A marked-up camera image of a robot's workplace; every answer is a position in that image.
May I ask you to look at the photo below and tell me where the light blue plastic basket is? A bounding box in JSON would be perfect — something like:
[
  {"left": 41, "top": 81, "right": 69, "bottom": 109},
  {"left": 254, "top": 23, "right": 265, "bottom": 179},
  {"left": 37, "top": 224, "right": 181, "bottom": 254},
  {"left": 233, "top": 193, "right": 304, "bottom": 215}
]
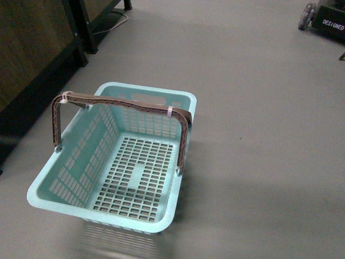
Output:
[{"left": 27, "top": 82, "right": 197, "bottom": 234}]

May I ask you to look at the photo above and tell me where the white floor cable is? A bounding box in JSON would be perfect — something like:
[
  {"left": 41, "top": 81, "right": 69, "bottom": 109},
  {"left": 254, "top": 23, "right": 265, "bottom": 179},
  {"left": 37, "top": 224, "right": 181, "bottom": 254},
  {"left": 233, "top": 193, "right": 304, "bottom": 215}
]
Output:
[{"left": 93, "top": 10, "right": 129, "bottom": 35}]

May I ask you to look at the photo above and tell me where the black wheeled cart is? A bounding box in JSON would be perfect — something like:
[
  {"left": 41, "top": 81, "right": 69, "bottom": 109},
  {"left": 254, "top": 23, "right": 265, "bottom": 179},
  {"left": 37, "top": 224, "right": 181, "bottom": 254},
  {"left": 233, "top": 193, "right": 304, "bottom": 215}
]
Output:
[{"left": 298, "top": 0, "right": 344, "bottom": 44}]

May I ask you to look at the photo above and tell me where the brown basket handle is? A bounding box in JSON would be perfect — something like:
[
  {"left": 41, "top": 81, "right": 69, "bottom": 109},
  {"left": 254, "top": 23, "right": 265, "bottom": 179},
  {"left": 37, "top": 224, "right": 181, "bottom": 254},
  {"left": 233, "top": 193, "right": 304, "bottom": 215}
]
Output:
[{"left": 51, "top": 92, "right": 192, "bottom": 174}]

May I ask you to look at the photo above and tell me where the black shelf frame leg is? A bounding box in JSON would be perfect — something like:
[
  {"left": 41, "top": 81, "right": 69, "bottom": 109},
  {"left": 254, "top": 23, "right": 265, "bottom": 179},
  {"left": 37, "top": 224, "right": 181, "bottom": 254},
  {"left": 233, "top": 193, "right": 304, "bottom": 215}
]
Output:
[{"left": 62, "top": 1, "right": 98, "bottom": 67}]

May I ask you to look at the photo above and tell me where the white zip tie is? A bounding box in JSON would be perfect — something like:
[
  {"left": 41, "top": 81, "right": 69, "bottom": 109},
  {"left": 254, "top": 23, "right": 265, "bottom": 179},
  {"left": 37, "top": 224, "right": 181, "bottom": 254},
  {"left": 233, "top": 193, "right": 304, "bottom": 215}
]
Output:
[
  {"left": 60, "top": 91, "right": 71, "bottom": 104},
  {"left": 167, "top": 106, "right": 173, "bottom": 118}
]

